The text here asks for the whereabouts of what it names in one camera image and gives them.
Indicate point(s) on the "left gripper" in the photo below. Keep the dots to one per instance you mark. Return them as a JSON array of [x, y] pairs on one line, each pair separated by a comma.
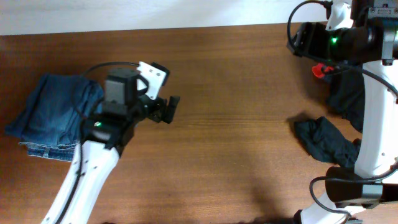
[[158, 107]]

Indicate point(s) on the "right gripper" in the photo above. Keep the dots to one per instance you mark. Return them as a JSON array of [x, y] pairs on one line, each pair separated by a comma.
[[312, 37]]

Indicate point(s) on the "blue denim jeans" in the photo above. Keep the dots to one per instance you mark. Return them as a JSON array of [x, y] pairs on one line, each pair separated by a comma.
[[49, 124]]

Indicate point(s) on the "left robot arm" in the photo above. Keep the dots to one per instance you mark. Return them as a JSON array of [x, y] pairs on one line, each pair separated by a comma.
[[131, 96]]

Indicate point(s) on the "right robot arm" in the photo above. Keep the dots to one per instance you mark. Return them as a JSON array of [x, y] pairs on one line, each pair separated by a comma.
[[359, 36]]

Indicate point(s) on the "black garment with red trim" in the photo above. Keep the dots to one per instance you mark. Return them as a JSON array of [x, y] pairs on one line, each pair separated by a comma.
[[347, 93]]

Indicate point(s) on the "dark grey cloth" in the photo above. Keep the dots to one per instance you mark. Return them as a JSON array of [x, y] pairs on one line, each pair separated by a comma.
[[324, 142]]

